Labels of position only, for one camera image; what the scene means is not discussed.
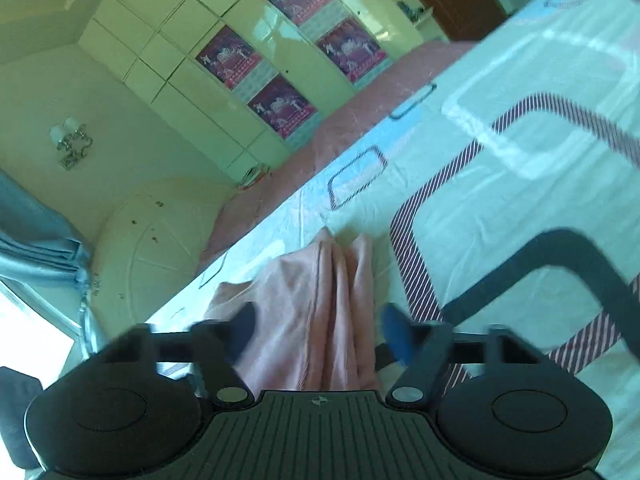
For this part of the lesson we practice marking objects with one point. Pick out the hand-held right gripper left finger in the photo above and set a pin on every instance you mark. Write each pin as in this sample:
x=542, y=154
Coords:
x=244, y=332

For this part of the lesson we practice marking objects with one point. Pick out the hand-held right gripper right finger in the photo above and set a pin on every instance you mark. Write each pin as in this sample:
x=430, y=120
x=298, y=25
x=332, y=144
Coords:
x=400, y=337

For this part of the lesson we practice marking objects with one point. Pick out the pink shirt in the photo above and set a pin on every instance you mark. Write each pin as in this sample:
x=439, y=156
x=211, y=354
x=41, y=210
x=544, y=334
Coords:
x=320, y=310

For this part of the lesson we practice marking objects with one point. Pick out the cream headboard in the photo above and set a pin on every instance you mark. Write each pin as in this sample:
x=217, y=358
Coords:
x=145, y=245

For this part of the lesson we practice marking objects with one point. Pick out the stack of books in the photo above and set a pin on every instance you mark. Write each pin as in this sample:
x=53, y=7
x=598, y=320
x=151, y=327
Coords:
x=252, y=175

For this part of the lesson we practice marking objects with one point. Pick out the patterned light bed sheet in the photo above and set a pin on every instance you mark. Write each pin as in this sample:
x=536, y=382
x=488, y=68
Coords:
x=500, y=210

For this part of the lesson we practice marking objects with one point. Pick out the pink striped bed sheet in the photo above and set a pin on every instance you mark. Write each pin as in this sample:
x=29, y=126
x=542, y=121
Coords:
x=320, y=160

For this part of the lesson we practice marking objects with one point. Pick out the blue curtain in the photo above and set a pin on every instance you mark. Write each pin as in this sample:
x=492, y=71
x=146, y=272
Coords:
x=35, y=245

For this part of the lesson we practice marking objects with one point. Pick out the cream glossy wardrobe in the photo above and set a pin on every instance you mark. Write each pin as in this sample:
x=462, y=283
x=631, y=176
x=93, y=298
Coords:
x=200, y=95

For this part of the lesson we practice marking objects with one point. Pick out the teal shelf ornament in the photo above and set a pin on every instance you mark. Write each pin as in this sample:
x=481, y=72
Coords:
x=410, y=10

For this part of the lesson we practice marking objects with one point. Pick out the silver wall lamp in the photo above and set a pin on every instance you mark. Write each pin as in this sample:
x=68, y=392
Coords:
x=72, y=142

